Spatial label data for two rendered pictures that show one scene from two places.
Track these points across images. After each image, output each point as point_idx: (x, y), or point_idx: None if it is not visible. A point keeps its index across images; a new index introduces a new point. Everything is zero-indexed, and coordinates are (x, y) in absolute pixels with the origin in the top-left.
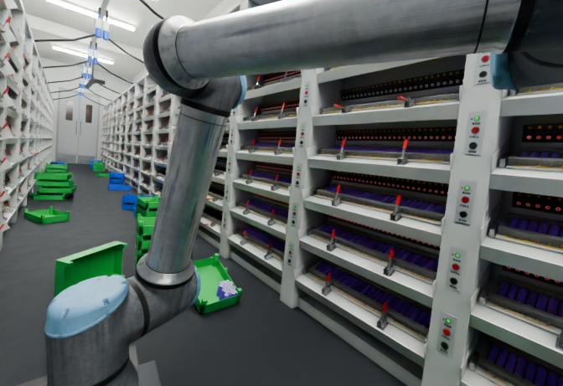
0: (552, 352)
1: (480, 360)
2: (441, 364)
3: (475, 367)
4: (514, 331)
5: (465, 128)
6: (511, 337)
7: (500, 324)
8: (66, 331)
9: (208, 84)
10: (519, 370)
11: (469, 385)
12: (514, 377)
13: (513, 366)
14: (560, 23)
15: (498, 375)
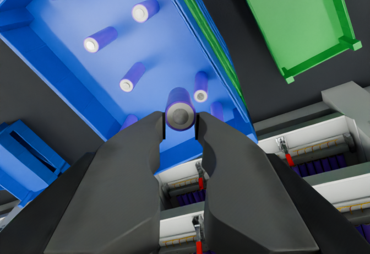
0: (310, 183)
1: (346, 146)
2: (368, 111)
3: (344, 138)
4: (346, 181)
5: None
6: (343, 173)
7: (362, 178)
8: None
9: None
10: (318, 166)
11: (336, 118)
12: (317, 155)
13: (324, 165)
14: None
15: (326, 148)
